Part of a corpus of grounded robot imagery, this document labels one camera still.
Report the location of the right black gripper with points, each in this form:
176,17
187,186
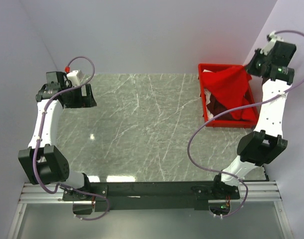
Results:
253,62

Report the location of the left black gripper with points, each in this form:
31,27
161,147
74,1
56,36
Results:
87,95

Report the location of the red t shirt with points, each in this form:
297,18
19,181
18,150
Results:
229,86

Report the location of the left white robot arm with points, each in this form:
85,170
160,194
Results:
42,160

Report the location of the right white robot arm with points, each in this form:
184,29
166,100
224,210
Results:
265,142

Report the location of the red plastic bin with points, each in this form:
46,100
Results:
244,118

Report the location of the white pink t shirt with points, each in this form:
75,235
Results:
205,95

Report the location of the dark maroon t shirt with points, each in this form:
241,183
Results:
215,108

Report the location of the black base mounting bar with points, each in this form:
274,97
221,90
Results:
153,195

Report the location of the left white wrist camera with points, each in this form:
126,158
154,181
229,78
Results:
74,76

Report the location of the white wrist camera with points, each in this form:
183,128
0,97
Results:
74,76
272,38

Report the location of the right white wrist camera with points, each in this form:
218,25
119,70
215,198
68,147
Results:
272,38

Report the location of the aluminium frame rail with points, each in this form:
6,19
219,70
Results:
261,191

